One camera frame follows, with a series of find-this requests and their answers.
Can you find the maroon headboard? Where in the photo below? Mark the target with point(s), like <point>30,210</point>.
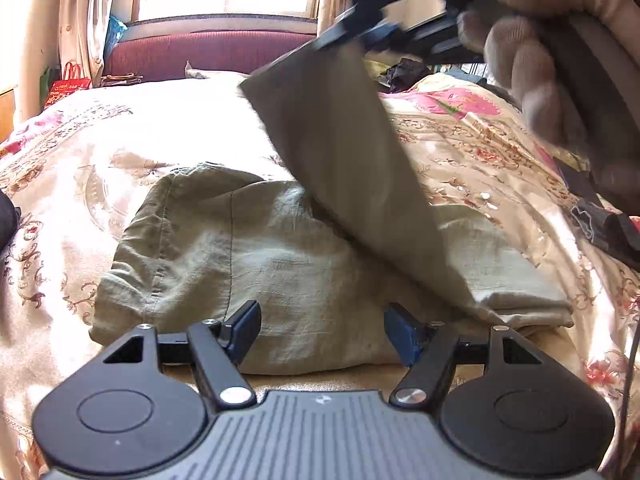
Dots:
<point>210,52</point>

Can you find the blue bag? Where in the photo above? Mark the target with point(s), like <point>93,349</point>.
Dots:
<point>116,35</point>

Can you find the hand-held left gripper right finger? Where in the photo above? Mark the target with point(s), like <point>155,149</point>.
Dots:
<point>406,337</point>

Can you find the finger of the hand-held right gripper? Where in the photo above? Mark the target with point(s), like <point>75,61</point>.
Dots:
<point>387,30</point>
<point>340,30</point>

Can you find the black cloth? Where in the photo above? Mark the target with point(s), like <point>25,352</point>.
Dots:
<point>7,225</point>

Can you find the dark cloth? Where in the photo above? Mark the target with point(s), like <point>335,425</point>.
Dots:
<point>402,75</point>

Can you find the green bag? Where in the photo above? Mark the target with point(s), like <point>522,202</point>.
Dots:
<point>46,82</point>

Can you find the wooden cabinet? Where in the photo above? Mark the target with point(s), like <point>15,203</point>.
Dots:
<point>7,115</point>

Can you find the green pants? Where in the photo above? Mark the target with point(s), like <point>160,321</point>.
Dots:
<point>300,270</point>

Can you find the red gift bag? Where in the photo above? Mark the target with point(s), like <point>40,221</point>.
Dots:
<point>67,90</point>

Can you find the person's right hand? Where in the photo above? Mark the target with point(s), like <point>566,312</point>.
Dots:
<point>520,60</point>

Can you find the floral bedspread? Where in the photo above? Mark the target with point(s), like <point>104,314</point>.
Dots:
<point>100,160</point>

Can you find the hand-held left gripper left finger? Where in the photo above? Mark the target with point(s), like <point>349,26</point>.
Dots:
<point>247,332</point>

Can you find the dark clothing on bed edge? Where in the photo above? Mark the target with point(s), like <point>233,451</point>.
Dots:
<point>610,225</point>

